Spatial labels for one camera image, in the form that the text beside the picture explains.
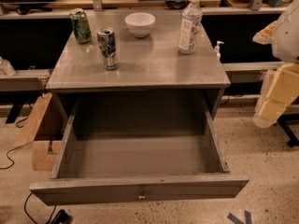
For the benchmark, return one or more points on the cream foam padded gripper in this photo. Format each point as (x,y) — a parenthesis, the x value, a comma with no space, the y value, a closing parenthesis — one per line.
(287,37)

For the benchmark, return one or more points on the grey top drawer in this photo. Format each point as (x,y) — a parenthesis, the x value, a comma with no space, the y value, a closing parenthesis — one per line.
(117,144)

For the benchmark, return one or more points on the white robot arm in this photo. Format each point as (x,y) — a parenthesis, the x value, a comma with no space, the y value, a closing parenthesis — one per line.
(283,35)

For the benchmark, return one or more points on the black metal stand leg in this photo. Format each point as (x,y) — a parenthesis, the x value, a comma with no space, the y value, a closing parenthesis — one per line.
(284,121)

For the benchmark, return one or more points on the small pump dispenser bottle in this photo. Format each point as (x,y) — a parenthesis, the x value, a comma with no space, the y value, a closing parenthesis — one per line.
(217,49)

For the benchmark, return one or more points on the clear plastic water bottle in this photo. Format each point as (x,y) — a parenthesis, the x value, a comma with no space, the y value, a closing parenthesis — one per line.
(190,26)

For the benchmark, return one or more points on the white ceramic bowl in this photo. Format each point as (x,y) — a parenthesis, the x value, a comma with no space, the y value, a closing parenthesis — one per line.
(140,23)

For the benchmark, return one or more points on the silver blue energy drink can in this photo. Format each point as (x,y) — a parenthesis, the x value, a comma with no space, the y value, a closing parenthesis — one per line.
(107,44)

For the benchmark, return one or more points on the green soda can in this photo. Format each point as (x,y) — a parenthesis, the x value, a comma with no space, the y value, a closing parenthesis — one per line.
(80,25)

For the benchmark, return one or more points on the wooden board stack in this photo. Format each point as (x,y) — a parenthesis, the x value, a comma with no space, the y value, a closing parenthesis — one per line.
(44,131)

